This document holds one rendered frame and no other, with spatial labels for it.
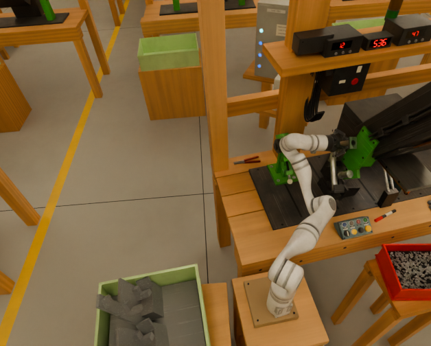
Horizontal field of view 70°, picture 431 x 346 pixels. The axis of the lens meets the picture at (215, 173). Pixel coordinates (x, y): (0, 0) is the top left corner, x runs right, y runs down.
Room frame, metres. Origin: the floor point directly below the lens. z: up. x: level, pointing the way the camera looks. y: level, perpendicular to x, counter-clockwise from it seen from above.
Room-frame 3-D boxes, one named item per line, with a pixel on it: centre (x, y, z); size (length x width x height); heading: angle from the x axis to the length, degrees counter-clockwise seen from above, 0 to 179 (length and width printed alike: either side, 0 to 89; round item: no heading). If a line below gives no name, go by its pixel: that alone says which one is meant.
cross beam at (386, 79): (1.45, -0.71, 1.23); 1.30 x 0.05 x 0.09; 99
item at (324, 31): (1.26, -0.45, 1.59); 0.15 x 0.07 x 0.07; 99
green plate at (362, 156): (1.02, -0.71, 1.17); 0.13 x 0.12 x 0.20; 99
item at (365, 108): (1.24, -0.85, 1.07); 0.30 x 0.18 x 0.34; 99
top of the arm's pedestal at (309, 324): (0.45, -0.21, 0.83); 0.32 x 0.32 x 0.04; 7
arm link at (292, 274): (0.44, -0.22, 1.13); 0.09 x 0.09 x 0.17; 53
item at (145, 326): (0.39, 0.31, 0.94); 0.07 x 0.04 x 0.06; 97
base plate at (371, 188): (1.09, -0.77, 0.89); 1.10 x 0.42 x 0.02; 99
